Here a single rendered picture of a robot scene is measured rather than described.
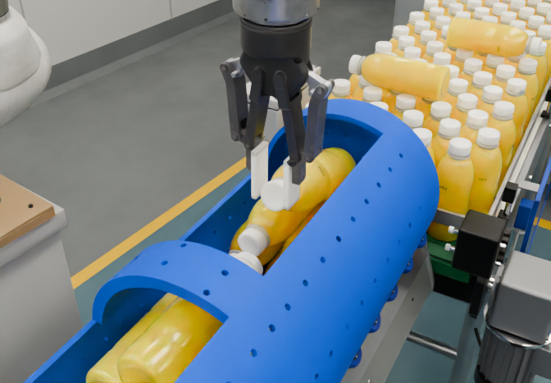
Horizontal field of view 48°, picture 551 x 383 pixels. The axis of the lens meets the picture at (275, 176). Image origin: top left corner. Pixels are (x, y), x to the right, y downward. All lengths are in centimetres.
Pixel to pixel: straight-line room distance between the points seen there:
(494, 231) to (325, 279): 49
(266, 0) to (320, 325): 34
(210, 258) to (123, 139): 276
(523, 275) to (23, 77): 99
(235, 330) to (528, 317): 78
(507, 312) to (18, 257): 91
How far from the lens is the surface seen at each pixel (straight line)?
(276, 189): 76
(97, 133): 349
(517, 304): 126
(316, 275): 68
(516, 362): 137
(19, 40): 115
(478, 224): 112
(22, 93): 119
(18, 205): 116
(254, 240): 85
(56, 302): 127
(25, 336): 127
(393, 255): 82
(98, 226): 278
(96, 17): 416
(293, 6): 61
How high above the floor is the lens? 166
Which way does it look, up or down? 34 degrees down
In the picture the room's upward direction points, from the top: straight up
